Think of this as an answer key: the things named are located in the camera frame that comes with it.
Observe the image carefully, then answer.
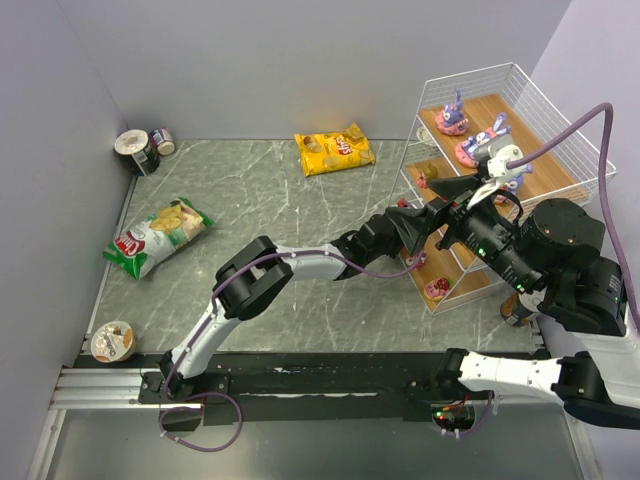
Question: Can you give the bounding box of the purple bunny with cupcake toy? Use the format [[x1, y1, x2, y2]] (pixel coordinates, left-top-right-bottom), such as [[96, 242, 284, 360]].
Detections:
[[493, 164, 533, 205]]

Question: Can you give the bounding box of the pink bear strawberry donut toy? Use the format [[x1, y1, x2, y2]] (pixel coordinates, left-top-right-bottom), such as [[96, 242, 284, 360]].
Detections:
[[424, 277, 455, 302]]

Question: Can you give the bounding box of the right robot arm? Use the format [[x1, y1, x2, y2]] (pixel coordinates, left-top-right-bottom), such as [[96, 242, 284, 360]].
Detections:
[[385, 175, 639, 430]]

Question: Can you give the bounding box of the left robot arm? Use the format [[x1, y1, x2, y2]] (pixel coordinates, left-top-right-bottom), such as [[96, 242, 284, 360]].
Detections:
[[160, 214, 404, 398]]

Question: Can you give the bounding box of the Chobani yogurt cup behind shelf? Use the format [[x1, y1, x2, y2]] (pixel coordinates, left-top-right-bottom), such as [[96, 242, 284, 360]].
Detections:
[[415, 125, 436, 147]]

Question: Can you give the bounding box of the yellow Lays chips bag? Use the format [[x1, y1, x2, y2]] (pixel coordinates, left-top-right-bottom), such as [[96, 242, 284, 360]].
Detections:
[[295, 123, 376, 177]]

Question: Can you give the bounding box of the tin can front right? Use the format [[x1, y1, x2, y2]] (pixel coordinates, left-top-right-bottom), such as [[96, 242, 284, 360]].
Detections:
[[500, 294, 533, 327]]

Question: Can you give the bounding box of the green chips bag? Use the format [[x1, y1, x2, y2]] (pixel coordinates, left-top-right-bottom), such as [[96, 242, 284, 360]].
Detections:
[[103, 197, 214, 280]]

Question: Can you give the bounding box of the small blue white cup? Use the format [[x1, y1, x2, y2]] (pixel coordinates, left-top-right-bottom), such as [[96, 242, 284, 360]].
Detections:
[[149, 127, 176, 156]]

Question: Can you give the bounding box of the Chobani yogurt cup front left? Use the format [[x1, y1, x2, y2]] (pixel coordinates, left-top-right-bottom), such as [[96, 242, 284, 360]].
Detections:
[[90, 321, 136, 363]]

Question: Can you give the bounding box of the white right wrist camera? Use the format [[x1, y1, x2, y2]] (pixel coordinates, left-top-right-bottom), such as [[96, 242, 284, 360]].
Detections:
[[467, 134, 529, 209]]

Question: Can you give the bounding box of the white wire wooden shelf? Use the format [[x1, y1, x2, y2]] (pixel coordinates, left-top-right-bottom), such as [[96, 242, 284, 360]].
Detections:
[[389, 63, 599, 314]]

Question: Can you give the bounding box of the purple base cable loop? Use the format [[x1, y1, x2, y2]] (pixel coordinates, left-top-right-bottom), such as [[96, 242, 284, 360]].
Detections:
[[158, 392, 245, 455]]

